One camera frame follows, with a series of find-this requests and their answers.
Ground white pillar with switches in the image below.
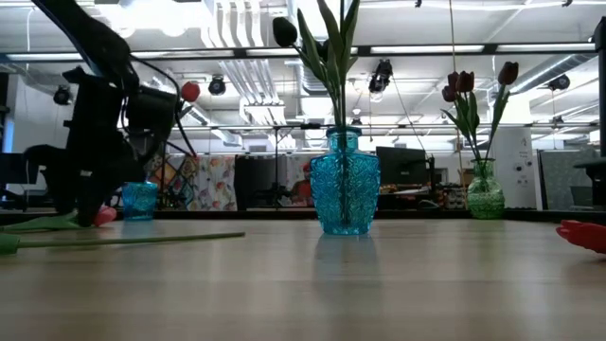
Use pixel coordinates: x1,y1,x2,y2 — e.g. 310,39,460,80
489,127,540,209

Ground white floral cloth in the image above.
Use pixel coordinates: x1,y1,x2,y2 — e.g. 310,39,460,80
188,155,237,212

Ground colourful patterned quilt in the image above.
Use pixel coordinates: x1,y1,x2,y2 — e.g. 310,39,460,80
144,153,200,209

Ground black frame post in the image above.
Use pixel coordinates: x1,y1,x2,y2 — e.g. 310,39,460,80
593,16,606,157

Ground black ceiling spotlight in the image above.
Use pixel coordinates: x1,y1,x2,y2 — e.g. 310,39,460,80
207,75,227,97
547,74,572,92
368,59,394,95
52,84,72,107

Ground black table edge rail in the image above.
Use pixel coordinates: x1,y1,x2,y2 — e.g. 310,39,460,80
0,206,606,224

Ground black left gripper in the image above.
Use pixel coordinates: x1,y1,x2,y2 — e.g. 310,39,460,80
23,65,143,227

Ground grey partition panel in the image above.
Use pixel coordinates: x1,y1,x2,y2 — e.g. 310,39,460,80
539,149,600,208

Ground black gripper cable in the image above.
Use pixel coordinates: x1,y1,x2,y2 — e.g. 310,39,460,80
120,54,199,159

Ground silver ceiling duct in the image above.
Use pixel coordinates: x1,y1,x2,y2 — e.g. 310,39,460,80
286,0,354,96
508,52,596,94

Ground black overhead frame bar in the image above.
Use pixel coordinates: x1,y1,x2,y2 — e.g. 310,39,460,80
0,43,597,63

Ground black panel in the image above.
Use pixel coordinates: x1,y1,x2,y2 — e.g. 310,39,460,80
234,154,288,209

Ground large blue glass vase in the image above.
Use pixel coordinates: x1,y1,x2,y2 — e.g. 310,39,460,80
309,125,383,237

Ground dark monitor screen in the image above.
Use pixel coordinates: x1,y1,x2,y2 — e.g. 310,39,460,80
376,146,428,187
0,153,29,186

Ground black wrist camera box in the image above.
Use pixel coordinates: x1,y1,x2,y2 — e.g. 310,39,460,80
125,86,180,143

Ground black side stand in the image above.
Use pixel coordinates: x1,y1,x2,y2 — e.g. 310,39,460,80
574,158,606,207

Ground small blue glass vase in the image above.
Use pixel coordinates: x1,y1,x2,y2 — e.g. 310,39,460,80
121,182,160,222

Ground green glass vase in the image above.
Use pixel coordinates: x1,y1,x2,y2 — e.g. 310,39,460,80
466,158,506,221

